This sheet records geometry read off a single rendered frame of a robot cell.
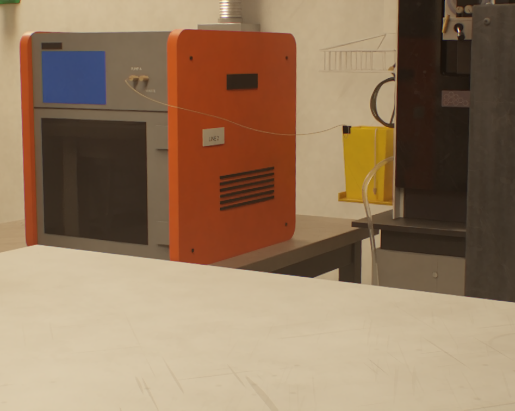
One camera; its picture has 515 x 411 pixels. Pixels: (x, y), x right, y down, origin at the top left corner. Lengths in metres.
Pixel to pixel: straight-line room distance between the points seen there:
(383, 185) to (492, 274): 0.99
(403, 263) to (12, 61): 2.59
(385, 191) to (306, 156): 1.36
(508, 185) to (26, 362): 0.80
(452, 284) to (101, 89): 0.81
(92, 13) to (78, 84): 2.23
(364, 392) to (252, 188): 1.45
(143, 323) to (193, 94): 1.13
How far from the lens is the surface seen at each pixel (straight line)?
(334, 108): 3.60
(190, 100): 1.84
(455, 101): 2.21
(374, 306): 0.80
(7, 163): 4.52
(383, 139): 2.30
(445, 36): 2.11
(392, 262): 2.23
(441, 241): 2.20
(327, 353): 0.67
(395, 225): 2.21
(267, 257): 1.98
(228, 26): 3.65
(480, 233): 1.35
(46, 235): 2.04
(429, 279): 2.20
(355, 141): 2.33
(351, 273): 2.41
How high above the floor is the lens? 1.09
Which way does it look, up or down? 8 degrees down
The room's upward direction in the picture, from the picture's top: straight up
